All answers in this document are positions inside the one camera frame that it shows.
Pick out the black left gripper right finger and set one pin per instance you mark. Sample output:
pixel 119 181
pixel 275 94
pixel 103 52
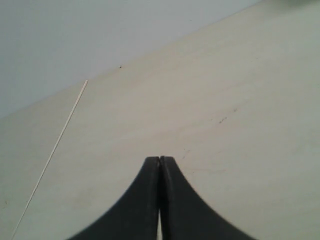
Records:
pixel 184 214

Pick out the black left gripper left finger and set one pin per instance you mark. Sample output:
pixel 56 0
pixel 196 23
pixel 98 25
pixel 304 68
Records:
pixel 135 215

